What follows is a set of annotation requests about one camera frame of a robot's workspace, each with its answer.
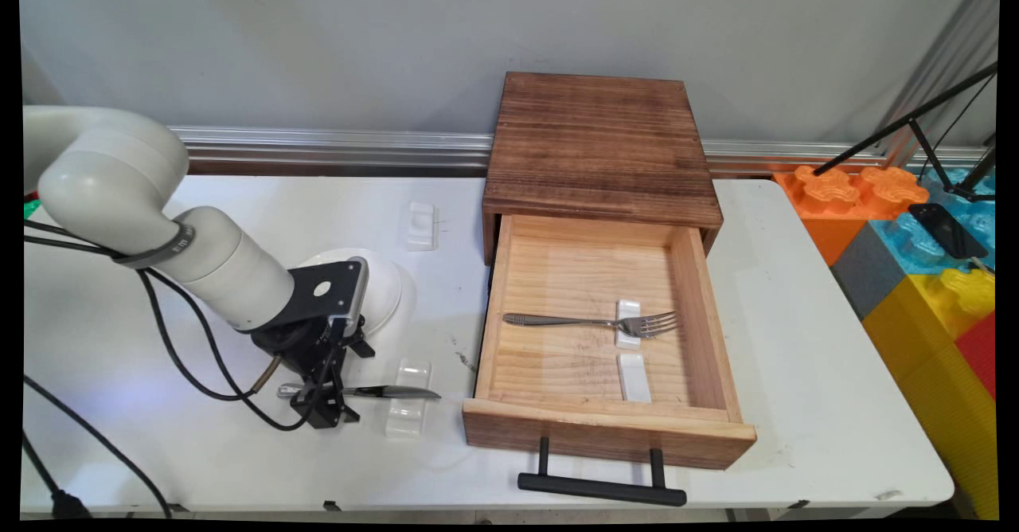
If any black cable thick plug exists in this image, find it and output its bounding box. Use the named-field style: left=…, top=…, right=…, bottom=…
left=22, top=225, right=347, bottom=519

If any aluminium rail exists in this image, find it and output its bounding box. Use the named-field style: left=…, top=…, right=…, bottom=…
left=167, top=124, right=993, bottom=179

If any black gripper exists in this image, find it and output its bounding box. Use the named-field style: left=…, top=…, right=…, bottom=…
left=252, top=316, right=377, bottom=430

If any black drawer handle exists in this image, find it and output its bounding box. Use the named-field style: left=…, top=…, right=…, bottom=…
left=517, top=436, right=687, bottom=508

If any black smartphone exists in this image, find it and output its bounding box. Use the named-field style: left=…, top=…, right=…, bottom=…
left=908, top=202, right=990, bottom=260

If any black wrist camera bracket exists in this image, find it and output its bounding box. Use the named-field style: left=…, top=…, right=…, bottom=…
left=255, top=256, right=370, bottom=334

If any silver metal fork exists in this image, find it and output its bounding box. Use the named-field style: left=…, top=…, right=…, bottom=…
left=502, top=311, right=680, bottom=340

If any light wooden drawer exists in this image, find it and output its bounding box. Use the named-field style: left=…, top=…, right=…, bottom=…
left=461, top=215, right=757, bottom=471

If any silver metal knife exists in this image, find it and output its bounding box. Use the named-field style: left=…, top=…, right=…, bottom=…
left=276, top=384, right=441, bottom=402

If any black cable metal plug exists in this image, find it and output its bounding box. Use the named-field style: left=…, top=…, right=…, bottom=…
left=22, top=221, right=283, bottom=519

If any white round plate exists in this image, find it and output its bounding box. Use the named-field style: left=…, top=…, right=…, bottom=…
left=299, top=247, right=403, bottom=336

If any grey giant building block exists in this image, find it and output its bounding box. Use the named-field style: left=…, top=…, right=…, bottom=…
left=830, top=221, right=909, bottom=321

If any clear glossy cutlery rest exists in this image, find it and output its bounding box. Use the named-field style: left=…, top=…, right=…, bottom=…
left=383, top=358, right=431, bottom=438

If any blue giant building block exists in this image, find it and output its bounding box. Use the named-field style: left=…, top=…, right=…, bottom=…
left=869, top=167, right=997, bottom=276

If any red giant building block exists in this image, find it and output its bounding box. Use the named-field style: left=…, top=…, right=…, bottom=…
left=955, top=313, right=998, bottom=400

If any white ceramic cutlery rest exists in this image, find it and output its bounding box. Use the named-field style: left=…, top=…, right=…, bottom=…
left=615, top=300, right=642, bottom=350
left=617, top=353, right=652, bottom=404
left=406, top=201, right=438, bottom=252

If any orange giant building block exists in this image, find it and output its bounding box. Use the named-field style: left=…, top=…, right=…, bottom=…
left=774, top=164, right=931, bottom=267

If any black velcro strap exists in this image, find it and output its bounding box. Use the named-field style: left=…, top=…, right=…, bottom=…
left=111, top=224, right=197, bottom=271

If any yellow giant building block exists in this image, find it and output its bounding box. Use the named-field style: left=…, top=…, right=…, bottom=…
left=862, top=268, right=1000, bottom=521

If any dark wooden cabinet box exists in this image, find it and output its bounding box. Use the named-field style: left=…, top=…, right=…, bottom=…
left=482, top=71, right=724, bottom=266

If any black tripod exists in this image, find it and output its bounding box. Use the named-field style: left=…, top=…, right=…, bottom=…
left=812, top=62, right=998, bottom=203

